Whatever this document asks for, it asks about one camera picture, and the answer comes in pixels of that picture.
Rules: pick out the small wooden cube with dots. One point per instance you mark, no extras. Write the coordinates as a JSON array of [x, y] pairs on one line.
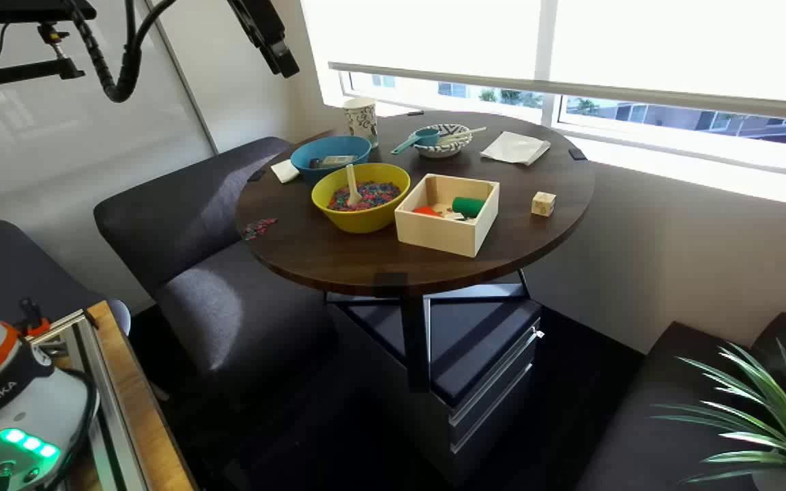
[[544, 202]]

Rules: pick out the wooden workbench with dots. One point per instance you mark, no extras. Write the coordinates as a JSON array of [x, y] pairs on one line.
[[149, 426]]

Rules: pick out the light wooden box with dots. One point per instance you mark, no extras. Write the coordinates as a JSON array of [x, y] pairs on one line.
[[444, 236]]

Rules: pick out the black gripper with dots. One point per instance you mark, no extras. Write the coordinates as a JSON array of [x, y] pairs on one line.
[[252, 18]]

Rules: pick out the flat white paper napkin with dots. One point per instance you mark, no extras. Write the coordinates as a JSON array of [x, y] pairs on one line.
[[286, 169]]

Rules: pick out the dark grey sofa chair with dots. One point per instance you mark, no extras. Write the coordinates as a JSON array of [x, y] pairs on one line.
[[175, 205]]

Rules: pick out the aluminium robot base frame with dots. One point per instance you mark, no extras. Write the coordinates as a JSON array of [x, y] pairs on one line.
[[93, 384]]

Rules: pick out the colourful candy in bowl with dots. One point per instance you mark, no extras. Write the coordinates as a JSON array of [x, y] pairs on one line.
[[379, 194]]

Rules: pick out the dark sofa seat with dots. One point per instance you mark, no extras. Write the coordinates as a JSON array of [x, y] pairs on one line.
[[649, 426]]

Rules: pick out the white window blind rail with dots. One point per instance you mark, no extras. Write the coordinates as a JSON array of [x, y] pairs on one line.
[[593, 89]]

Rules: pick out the folded white napkin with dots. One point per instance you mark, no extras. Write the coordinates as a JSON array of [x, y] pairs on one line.
[[515, 148]]

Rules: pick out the teal plastic scoop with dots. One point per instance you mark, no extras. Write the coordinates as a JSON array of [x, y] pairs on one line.
[[422, 137]]

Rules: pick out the cream spoon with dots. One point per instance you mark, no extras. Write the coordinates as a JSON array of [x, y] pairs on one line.
[[354, 187]]

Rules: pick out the green potted plant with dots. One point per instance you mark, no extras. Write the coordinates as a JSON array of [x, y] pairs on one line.
[[776, 419]]

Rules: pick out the printed paper cup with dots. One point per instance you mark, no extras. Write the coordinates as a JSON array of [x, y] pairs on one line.
[[361, 119]]

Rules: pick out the black table leg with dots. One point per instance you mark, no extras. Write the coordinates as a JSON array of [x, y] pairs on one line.
[[415, 344]]

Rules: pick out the green toy cylinder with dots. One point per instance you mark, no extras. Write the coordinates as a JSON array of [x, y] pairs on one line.
[[469, 205]]

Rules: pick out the blue bowl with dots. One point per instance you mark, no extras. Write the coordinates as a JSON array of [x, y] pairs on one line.
[[355, 152]]

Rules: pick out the blue grey round stool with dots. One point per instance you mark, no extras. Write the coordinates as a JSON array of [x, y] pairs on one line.
[[121, 317]]

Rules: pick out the dark grey ottoman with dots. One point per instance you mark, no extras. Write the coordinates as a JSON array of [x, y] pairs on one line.
[[238, 309]]

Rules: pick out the yellow bowl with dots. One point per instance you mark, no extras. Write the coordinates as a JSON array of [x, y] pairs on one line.
[[355, 221]]

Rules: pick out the small patterned bowl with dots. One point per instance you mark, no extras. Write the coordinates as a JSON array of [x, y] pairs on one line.
[[451, 145]]

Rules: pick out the red toy piece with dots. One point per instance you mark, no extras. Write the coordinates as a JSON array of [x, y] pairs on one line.
[[425, 212]]

